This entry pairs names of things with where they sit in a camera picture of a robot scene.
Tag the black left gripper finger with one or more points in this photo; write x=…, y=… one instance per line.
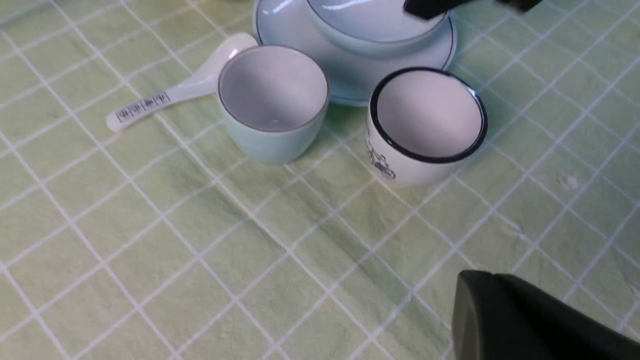
x=498, y=316

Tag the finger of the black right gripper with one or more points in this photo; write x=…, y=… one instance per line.
x=430, y=9
x=521, y=6

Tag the pale blue shallow bowl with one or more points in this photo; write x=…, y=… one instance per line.
x=378, y=28

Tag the pale blue cup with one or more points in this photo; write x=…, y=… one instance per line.
x=274, y=100

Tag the pale blue large plate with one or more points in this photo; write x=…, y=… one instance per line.
x=352, y=76

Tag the white cup black rim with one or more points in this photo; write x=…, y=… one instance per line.
x=422, y=124

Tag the green checkered tablecloth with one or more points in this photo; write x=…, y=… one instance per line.
x=165, y=242

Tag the white spoon with printed handle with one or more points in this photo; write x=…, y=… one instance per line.
x=203, y=82

